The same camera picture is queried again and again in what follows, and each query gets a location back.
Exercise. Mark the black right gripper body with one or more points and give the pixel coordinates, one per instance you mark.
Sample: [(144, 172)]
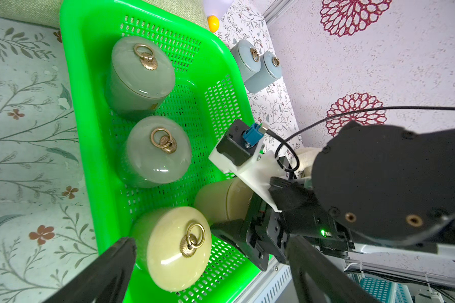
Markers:
[(263, 232)]

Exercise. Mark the green plastic basket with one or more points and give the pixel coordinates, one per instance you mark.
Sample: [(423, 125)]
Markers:
[(208, 96)]

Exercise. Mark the yellow-green canister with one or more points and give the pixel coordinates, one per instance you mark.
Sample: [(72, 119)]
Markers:
[(224, 201), (173, 246)]

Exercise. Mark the lavender digital clock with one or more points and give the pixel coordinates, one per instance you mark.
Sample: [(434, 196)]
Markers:
[(215, 10)]

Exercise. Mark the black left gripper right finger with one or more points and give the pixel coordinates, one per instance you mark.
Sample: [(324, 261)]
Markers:
[(316, 279)]

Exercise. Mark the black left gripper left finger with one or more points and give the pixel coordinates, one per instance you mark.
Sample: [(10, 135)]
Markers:
[(104, 280)]

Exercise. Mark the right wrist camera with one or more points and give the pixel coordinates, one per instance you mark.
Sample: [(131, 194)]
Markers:
[(239, 152)]

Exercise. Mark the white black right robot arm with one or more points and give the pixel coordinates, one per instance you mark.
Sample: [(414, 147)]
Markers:
[(379, 186)]

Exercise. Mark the dark green canister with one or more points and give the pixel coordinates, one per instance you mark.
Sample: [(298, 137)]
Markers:
[(156, 152), (140, 79)]

